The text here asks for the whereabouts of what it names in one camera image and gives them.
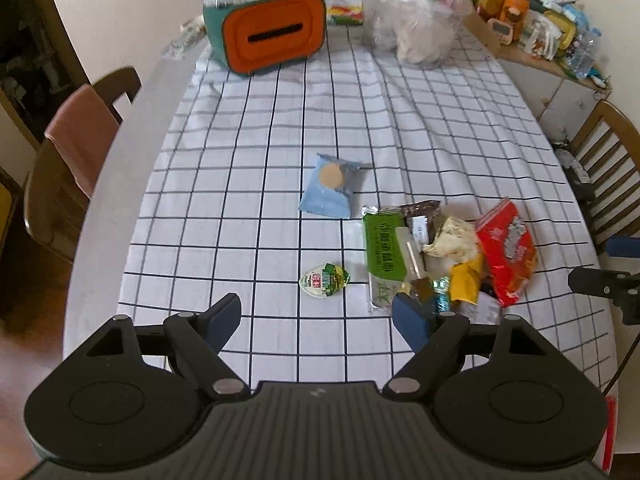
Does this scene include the dark brown snack wrapper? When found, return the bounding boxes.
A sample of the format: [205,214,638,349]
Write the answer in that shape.
[399,200,440,245]

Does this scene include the blue cookie snack packet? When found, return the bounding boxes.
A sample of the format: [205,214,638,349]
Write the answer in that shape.
[298,154,363,220]

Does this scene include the clear plastic snack tube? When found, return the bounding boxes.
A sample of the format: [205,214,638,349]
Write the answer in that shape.
[395,226,434,304]

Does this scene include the yellow snack packet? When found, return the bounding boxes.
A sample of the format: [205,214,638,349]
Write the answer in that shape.
[449,254,486,304]

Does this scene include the cream crumpled snack wrapper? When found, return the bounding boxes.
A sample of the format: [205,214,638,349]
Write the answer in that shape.
[422,217,480,263]

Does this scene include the green snack packet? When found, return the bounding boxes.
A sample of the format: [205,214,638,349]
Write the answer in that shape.
[362,211,407,309]

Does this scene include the red snack bag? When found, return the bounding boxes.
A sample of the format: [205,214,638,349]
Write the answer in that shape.
[475,198,537,308]

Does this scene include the green white jelly cup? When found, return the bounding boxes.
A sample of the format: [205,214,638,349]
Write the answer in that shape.
[298,263,350,299]

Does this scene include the right wooden chair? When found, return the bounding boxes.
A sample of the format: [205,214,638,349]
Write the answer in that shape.
[568,100,639,255]

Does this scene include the wooden chair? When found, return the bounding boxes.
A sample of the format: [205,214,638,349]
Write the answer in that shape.
[568,100,639,255]
[24,66,141,262]

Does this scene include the left wooden chair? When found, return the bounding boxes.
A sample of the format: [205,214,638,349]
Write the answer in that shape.
[24,66,141,262]

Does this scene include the white side cabinet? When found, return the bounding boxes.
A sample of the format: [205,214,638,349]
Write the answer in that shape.
[499,60,611,142]

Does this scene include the white black grid tablecloth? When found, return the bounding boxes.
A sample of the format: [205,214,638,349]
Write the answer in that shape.
[118,25,616,387]

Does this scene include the clear water bottle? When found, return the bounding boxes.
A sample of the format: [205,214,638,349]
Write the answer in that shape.
[566,27,602,79]

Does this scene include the pink cloth on chair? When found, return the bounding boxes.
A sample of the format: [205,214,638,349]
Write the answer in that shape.
[44,84,119,198]

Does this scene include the white kitchen timer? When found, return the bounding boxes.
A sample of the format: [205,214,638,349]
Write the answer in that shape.
[487,18,514,46]

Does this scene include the orange jar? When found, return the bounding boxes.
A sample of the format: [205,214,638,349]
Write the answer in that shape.
[499,0,529,41]

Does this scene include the orange teal tissue box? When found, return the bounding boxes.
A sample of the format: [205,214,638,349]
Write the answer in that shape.
[203,0,326,76]

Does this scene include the clear plastic snack bag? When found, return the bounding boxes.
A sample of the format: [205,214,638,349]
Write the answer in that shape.
[361,0,474,67]

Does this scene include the colourful snack packet behind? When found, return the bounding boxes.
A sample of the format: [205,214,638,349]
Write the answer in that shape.
[324,0,363,26]

